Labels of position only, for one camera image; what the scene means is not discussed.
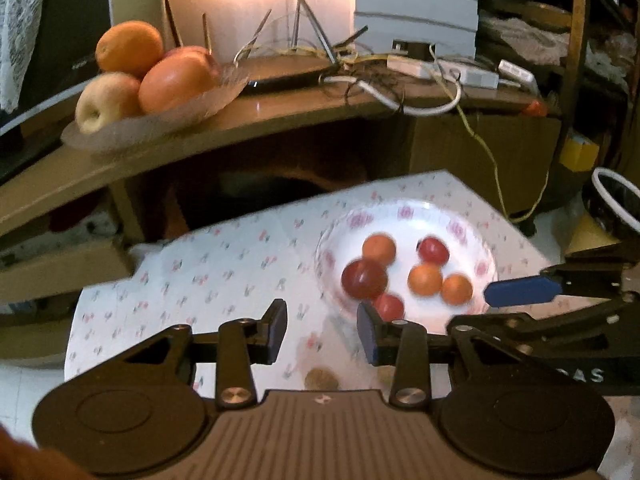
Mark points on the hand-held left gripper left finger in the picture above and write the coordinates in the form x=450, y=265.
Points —
x=276, y=332

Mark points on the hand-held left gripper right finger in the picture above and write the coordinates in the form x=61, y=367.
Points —
x=365, y=336

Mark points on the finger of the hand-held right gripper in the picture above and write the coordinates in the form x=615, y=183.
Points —
x=565, y=327
x=520, y=290

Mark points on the red tomato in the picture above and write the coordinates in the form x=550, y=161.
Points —
x=389, y=307
x=433, y=251

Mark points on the large red apple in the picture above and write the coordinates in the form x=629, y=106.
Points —
x=364, y=280

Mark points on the small orange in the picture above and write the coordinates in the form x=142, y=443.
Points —
x=379, y=250
x=457, y=290
x=425, y=279

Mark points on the white floral plate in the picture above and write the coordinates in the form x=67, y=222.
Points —
x=400, y=222

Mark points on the cherry print tablecloth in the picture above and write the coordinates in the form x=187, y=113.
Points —
x=210, y=280

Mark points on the black bowl with white rim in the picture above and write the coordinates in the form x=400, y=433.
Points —
x=612, y=210

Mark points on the yellow box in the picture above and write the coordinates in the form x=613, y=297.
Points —
x=580, y=150

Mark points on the small red object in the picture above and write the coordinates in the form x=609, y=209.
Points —
x=535, y=108

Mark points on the white charger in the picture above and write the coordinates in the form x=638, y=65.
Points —
x=517, y=74

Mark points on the white power strip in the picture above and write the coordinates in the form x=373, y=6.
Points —
x=472, y=74

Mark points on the wooden television stand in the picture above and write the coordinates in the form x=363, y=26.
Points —
x=300, y=110

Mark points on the glass fruit bowl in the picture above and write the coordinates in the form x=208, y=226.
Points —
x=150, y=125

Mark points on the white plug adapter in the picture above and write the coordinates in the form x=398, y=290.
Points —
x=407, y=66

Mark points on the white lace doily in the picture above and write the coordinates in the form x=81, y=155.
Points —
x=525, y=37

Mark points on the black router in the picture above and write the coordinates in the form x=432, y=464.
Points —
x=285, y=72

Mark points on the large orange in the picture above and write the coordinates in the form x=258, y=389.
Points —
x=175, y=85
x=129, y=47

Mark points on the yellow apple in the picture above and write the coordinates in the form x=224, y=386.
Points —
x=107, y=102

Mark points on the reddish apple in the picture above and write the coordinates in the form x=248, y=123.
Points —
x=200, y=55

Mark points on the wooden shelf unit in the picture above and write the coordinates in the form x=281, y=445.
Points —
x=550, y=0

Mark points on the white slatted panel stack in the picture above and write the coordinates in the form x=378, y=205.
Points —
x=415, y=5

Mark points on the curved black television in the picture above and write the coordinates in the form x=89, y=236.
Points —
x=75, y=15

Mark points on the white lace cloth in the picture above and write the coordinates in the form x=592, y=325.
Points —
x=20, y=25

